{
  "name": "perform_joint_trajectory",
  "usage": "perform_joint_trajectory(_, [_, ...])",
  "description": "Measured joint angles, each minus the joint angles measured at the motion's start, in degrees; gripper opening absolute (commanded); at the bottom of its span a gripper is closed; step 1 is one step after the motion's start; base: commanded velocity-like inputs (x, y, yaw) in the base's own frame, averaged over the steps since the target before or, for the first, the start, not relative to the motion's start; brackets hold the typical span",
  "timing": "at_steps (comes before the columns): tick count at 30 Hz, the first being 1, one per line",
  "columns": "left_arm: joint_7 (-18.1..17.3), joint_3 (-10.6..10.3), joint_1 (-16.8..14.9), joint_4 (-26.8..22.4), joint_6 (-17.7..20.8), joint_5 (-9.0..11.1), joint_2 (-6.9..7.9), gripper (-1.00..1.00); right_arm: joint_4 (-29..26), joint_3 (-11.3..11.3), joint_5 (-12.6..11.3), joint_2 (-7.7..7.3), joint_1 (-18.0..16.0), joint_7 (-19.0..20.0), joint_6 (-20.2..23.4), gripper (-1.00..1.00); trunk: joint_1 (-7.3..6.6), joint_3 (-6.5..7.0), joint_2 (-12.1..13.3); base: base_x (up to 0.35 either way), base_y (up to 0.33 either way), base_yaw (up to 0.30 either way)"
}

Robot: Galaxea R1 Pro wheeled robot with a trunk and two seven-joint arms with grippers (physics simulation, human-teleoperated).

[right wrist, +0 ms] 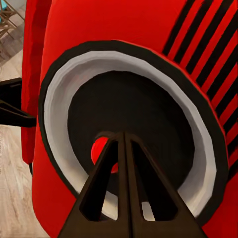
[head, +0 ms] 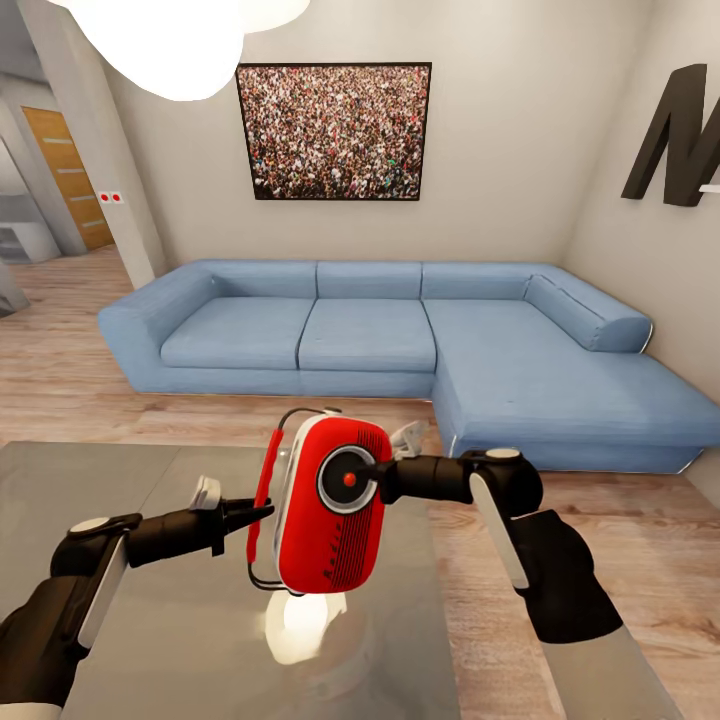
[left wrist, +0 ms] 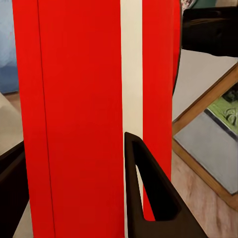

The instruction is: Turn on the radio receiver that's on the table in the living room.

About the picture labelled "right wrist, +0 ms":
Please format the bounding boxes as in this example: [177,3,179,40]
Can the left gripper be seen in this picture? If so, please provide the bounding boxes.
[0,78,36,127]

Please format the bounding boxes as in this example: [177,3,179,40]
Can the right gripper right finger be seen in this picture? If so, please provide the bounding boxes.
[124,132,208,238]

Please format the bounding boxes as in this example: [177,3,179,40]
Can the radio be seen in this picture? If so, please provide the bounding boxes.
[21,0,238,238]

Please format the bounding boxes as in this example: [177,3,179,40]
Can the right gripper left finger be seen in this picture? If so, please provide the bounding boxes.
[57,132,132,238]

